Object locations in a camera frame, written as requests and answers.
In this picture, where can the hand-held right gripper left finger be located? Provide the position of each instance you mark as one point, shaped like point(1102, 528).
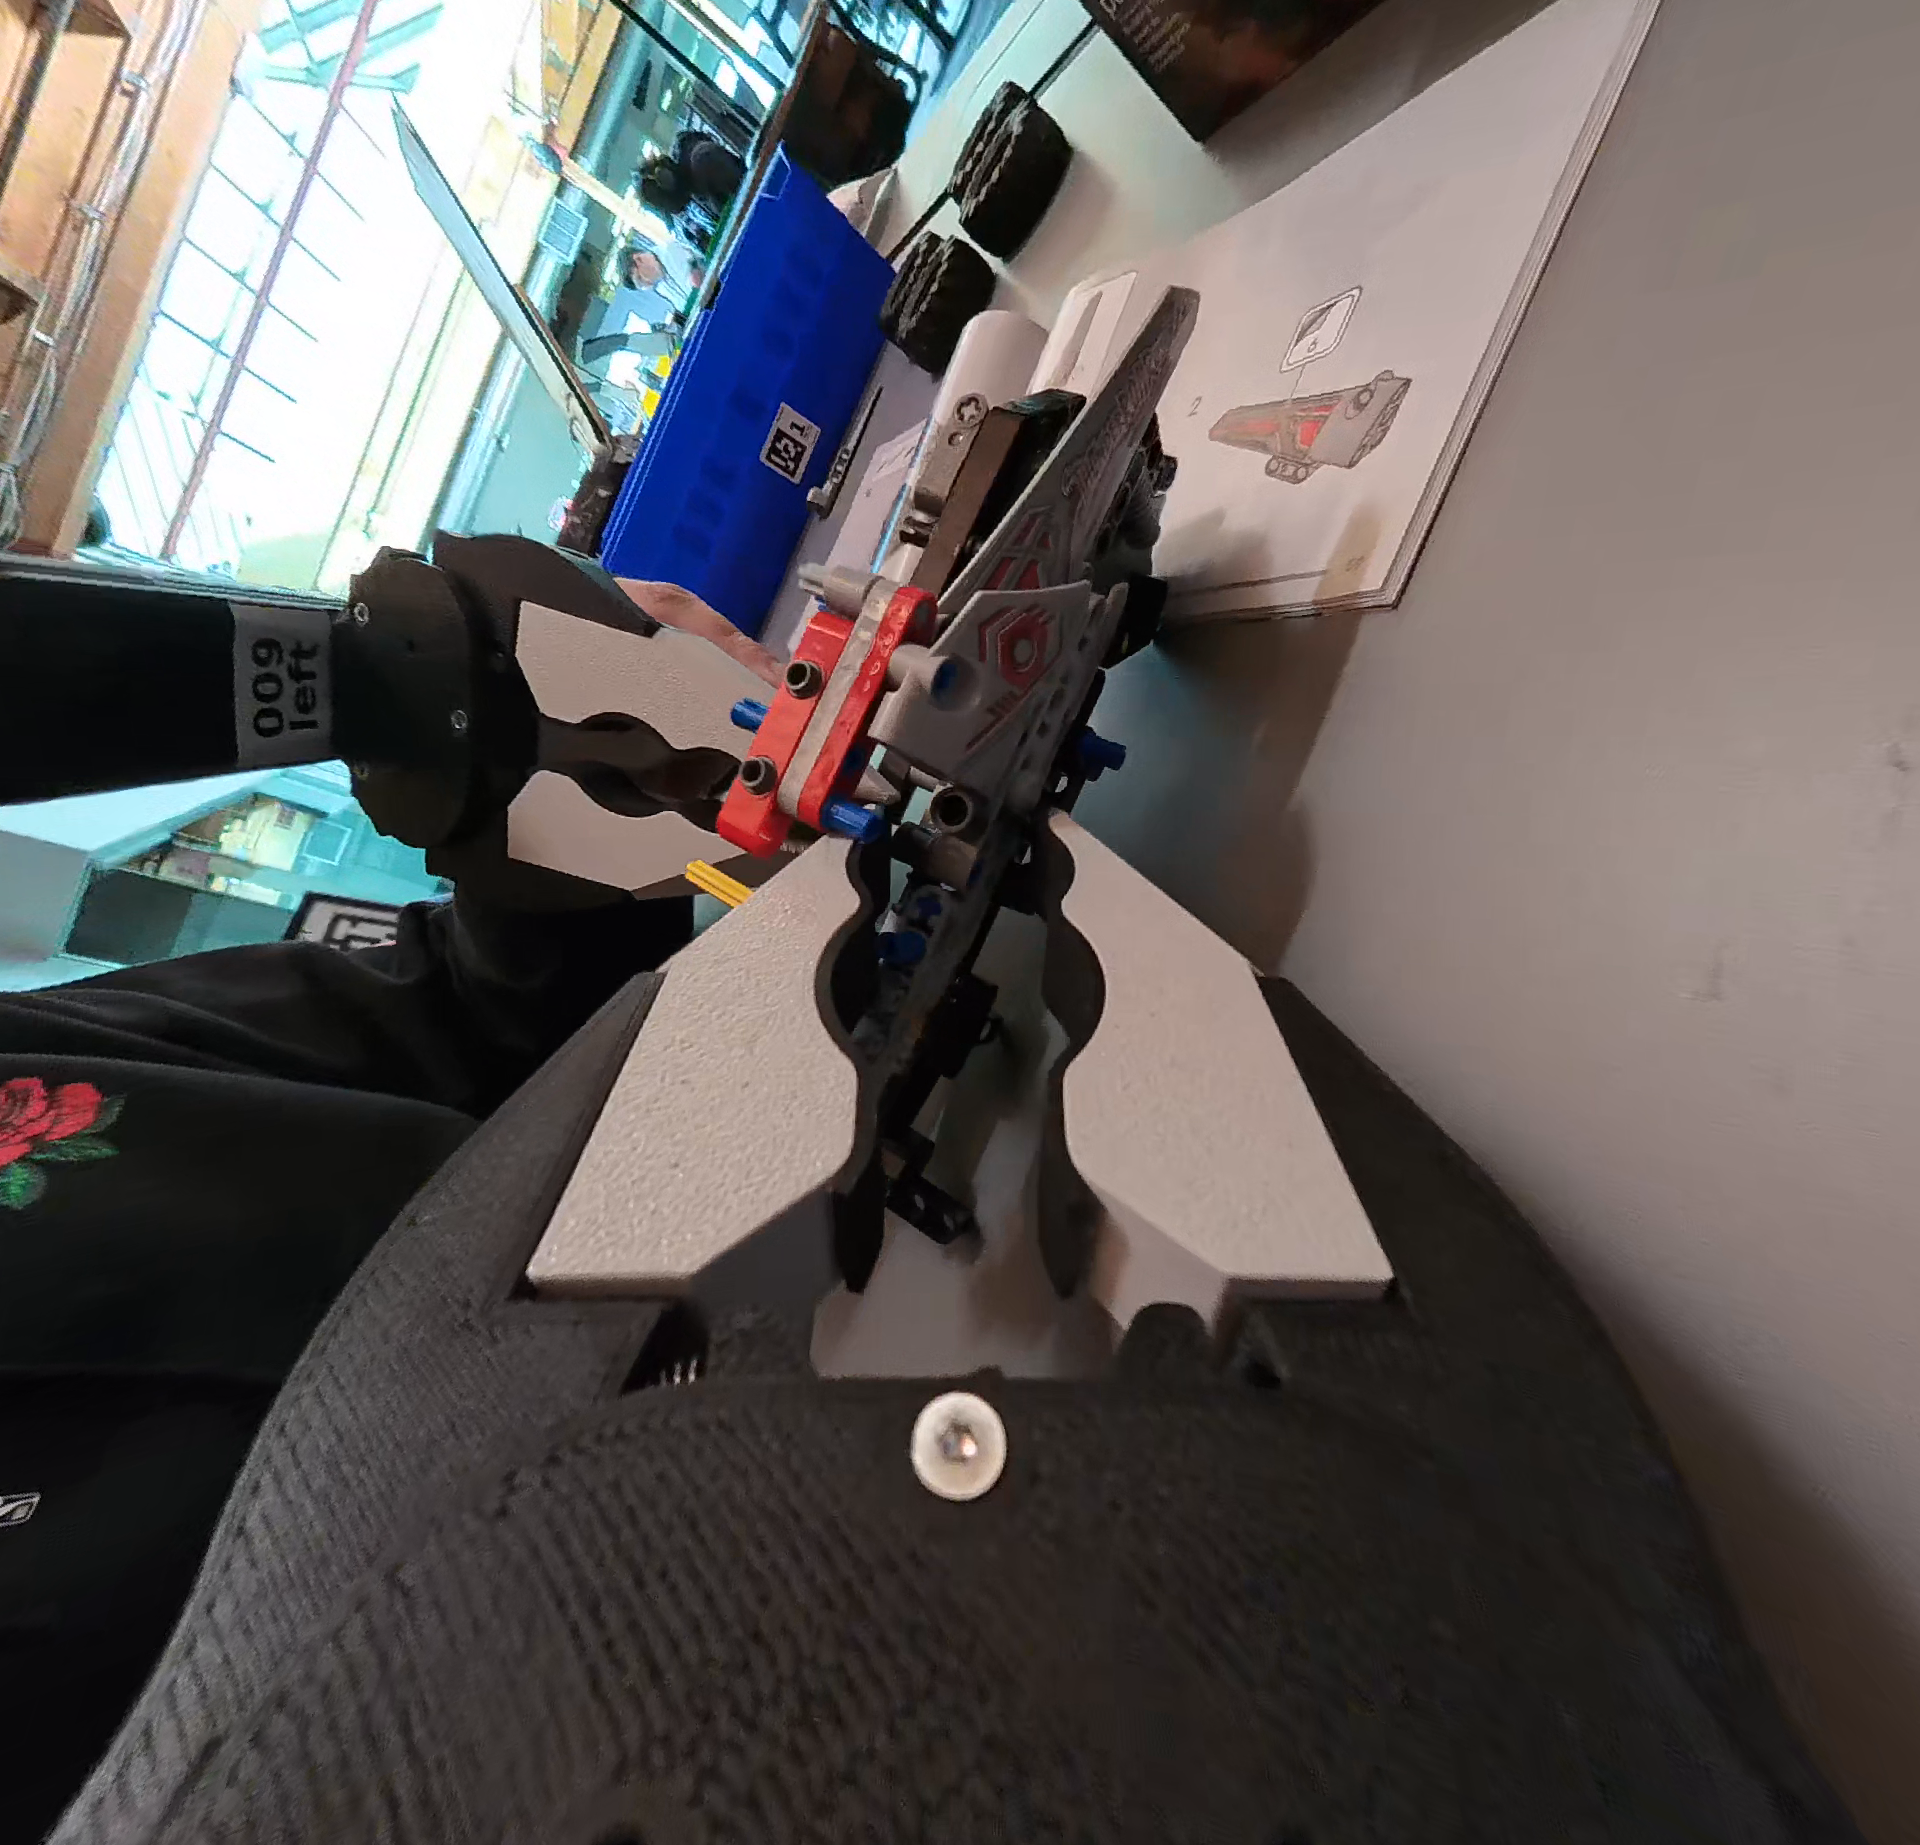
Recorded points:
point(706, 1125)

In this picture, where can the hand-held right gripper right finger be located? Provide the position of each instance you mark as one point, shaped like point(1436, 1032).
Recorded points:
point(1217, 1125)

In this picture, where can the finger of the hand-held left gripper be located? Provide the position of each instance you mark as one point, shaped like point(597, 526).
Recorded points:
point(631, 667)
point(602, 856)

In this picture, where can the toy brick vehicle model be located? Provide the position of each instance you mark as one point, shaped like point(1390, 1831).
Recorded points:
point(841, 705)

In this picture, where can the person's left hand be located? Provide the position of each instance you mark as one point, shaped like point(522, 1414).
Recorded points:
point(698, 617)

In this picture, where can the blue storage bin with tag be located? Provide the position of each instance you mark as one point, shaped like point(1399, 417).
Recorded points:
point(722, 451)

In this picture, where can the grey toy brick piece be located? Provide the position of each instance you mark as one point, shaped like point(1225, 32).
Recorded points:
point(844, 451)

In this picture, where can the person's black sweater torso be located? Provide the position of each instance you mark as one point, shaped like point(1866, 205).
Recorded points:
point(226, 1276)

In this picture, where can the wooden shelf unit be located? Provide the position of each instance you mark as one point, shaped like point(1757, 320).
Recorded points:
point(62, 106)

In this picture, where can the white instruction booklet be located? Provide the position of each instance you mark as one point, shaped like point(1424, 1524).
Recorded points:
point(1351, 226)

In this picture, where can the black toy box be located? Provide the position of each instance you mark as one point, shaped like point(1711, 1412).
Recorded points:
point(1202, 16)

